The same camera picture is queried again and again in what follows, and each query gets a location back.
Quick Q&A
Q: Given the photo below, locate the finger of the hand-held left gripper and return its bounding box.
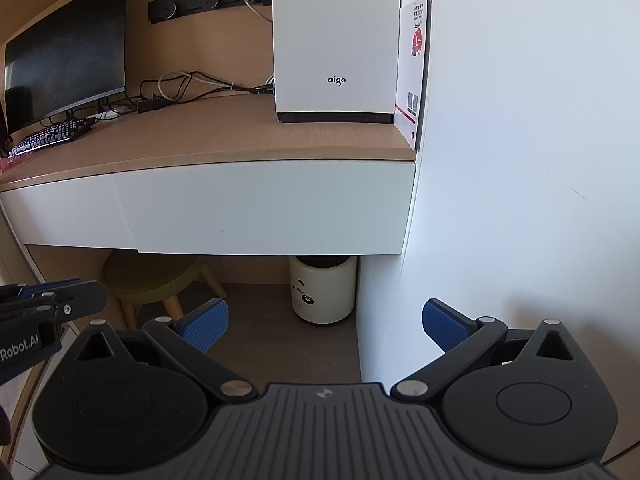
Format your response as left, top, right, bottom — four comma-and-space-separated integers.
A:
0, 279, 83, 304
30, 281, 107, 328

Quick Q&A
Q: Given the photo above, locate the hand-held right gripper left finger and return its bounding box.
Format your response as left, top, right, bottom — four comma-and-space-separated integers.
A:
75, 298, 256, 403

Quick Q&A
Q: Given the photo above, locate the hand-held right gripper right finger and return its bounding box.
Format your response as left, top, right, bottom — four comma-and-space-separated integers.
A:
390, 298, 576, 403

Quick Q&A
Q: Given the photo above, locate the wide white-front wooden drawer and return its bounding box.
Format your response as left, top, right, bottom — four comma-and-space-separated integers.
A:
112, 160, 417, 256

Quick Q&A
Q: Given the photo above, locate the green stool with wooden legs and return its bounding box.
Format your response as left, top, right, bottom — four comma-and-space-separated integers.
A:
102, 252, 228, 331

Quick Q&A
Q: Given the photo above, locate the narrow white-front drawer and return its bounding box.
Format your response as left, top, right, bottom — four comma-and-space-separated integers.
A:
0, 172, 138, 251

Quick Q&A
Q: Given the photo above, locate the white panda trash can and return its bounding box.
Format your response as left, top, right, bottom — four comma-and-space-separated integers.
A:
291, 255, 358, 326

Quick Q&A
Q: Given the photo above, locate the pink object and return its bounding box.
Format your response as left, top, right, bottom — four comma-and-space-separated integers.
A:
0, 152, 36, 173

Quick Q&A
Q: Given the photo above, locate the black keyboard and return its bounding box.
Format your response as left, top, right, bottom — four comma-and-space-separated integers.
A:
6, 119, 95, 158

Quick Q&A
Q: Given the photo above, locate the black curved monitor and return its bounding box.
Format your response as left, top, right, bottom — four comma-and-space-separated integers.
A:
4, 0, 130, 133

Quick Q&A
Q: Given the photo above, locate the white red printed booklet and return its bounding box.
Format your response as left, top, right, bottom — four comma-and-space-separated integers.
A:
394, 0, 434, 151

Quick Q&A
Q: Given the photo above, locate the white computer case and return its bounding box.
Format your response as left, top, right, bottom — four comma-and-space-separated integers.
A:
272, 0, 402, 124

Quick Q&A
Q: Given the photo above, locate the black cable bundle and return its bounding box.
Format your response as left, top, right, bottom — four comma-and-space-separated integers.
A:
102, 77, 276, 117

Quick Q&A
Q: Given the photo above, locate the white coiled cable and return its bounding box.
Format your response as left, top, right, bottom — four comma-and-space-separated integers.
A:
157, 71, 236, 101

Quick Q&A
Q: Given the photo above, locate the black wall power strip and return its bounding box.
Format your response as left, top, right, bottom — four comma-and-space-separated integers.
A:
148, 0, 274, 26

